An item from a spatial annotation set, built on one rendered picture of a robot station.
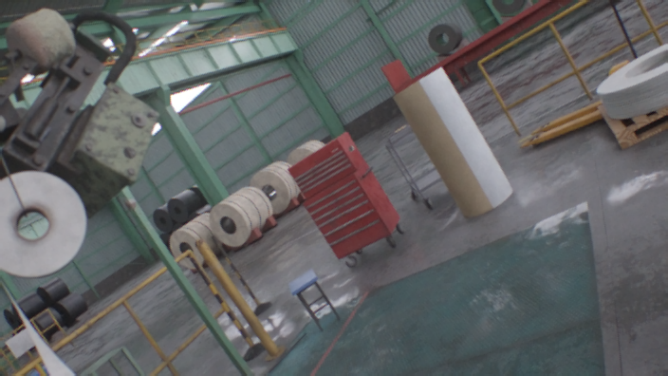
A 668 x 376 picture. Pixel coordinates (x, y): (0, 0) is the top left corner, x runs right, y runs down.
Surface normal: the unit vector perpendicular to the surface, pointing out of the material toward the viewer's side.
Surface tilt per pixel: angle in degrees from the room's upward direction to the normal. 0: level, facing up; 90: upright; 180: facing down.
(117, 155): 89
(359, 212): 90
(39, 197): 90
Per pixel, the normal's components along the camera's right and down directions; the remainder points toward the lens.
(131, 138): 0.73, -0.41
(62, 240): 0.50, -0.22
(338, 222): -0.32, 0.30
